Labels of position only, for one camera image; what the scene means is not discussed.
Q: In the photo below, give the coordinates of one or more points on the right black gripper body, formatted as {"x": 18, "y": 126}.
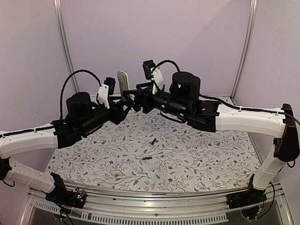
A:
{"x": 148, "y": 106}

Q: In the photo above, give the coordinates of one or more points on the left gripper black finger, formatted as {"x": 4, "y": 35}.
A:
{"x": 134, "y": 101}
{"x": 130, "y": 93}

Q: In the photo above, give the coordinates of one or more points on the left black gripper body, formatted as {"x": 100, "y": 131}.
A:
{"x": 116, "y": 117}

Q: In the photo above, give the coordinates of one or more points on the white remote control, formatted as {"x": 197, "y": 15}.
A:
{"x": 123, "y": 83}

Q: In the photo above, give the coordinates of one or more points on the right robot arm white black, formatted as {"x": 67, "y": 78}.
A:
{"x": 272, "y": 132}

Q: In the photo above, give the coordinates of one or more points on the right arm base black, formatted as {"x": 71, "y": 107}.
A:
{"x": 245, "y": 198}

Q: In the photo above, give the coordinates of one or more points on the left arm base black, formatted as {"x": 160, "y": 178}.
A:
{"x": 60, "y": 195}

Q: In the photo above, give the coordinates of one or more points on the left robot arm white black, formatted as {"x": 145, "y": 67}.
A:
{"x": 83, "y": 119}

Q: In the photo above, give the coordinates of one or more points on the floral patterned table mat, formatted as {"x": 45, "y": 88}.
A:
{"x": 152, "y": 159}

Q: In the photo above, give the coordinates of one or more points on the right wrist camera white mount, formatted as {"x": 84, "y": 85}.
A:
{"x": 153, "y": 73}

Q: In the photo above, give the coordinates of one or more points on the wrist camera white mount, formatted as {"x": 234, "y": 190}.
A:
{"x": 105, "y": 90}
{"x": 153, "y": 73}

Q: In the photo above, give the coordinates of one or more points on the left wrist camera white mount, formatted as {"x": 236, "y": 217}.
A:
{"x": 105, "y": 90}

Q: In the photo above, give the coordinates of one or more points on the left aluminium frame post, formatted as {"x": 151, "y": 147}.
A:
{"x": 62, "y": 35}

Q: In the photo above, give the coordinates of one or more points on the aluminium frame post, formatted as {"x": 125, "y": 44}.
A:
{"x": 245, "y": 49}
{"x": 62, "y": 35}

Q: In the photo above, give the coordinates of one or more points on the right aluminium frame post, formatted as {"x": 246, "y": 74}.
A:
{"x": 245, "y": 49}

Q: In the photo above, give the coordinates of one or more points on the front aluminium rail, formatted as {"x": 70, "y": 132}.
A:
{"x": 105, "y": 206}

